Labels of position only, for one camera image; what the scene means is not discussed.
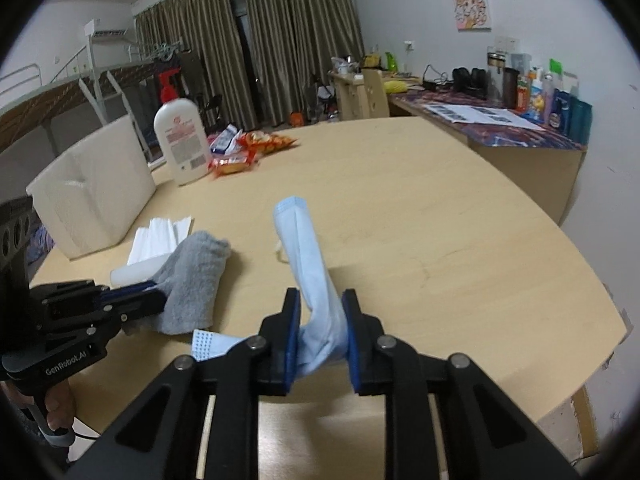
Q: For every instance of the grey sock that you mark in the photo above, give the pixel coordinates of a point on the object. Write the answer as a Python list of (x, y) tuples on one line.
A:
[(192, 280)]

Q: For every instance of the black headphones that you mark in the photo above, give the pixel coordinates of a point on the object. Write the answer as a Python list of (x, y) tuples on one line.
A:
[(470, 82)]

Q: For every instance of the wooden side desk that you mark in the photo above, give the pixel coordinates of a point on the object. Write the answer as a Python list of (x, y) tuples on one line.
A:
[(530, 175)]

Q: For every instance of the green bottle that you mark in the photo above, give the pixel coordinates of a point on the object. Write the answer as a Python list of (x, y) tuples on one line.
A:
[(391, 62)]

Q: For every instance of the white lotion bottle red pump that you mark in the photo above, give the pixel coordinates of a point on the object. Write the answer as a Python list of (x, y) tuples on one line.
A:
[(182, 135)]

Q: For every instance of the blue bottle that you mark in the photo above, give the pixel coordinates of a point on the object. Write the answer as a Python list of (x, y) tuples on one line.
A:
[(558, 112)]

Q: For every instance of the green card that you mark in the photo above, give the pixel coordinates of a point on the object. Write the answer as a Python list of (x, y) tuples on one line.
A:
[(556, 67)]

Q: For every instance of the white printed paper sheets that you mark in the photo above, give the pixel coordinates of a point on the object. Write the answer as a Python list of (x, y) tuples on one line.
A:
[(480, 116)]

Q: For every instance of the white air conditioner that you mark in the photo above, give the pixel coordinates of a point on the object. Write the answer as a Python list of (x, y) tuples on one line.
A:
[(107, 30)]

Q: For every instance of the brown curtain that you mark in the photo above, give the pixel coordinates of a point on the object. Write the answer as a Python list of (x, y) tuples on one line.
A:
[(200, 45), (300, 35)]

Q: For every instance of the blue plaid quilt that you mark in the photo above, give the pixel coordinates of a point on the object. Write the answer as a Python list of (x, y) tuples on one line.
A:
[(37, 247)]

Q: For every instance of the white foam box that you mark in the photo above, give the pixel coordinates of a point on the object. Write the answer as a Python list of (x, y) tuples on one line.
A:
[(95, 190)]

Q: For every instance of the wooden chair smiley cutout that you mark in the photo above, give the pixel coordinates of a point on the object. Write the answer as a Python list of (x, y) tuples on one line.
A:
[(375, 95)]

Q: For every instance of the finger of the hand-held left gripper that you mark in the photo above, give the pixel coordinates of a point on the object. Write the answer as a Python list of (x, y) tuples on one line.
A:
[(132, 290), (140, 306)]

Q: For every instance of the metal bunk bed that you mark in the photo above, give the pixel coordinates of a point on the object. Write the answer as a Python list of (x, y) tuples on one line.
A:
[(60, 95)]

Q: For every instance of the dark tumbler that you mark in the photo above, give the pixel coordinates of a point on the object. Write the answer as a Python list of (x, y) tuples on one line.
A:
[(511, 87)]

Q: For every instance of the cartoon wall poster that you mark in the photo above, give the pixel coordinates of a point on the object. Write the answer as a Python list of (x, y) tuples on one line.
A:
[(471, 5)]

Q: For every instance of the black folding chair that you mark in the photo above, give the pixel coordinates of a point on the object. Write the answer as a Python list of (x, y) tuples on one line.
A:
[(212, 110)]

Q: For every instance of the red white snack packet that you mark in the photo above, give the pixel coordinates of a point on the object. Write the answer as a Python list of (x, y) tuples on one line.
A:
[(225, 140)]

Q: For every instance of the orange box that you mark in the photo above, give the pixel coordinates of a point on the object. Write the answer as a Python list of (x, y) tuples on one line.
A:
[(524, 96)]

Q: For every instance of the yellow cloth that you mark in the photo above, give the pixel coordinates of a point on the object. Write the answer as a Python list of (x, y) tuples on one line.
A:
[(393, 85)]

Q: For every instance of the orange carton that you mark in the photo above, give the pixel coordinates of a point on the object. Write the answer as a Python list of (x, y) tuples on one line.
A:
[(297, 119)]

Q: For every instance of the white tissues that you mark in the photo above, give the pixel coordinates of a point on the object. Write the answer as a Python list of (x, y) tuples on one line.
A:
[(160, 235)]

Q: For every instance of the orange snack packet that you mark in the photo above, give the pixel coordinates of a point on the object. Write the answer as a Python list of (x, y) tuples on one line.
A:
[(265, 141)]

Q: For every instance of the dark hanging shirt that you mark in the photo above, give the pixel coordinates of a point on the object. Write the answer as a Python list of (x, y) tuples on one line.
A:
[(190, 72)]

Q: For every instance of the steel thermos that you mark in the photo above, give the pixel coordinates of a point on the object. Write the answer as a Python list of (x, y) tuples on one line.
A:
[(495, 77)]

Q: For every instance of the person's left hand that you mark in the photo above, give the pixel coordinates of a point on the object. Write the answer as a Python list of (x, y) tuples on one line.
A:
[(59, 404)]

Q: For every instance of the blue face mask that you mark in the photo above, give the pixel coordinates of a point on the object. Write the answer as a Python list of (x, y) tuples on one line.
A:
[(305, 260)]

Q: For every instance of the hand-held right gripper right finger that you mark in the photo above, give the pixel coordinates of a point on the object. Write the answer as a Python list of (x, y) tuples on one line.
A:
[(355, 360)]

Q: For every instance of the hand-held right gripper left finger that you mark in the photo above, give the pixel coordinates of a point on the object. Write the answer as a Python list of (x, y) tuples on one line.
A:
[(292, 355)]

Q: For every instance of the white wall switch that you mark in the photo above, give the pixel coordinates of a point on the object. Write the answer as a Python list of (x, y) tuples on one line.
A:
[(506, 43)]

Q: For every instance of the light wooden desk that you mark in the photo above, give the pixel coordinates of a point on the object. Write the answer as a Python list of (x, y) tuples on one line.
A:
[(350, 97)]

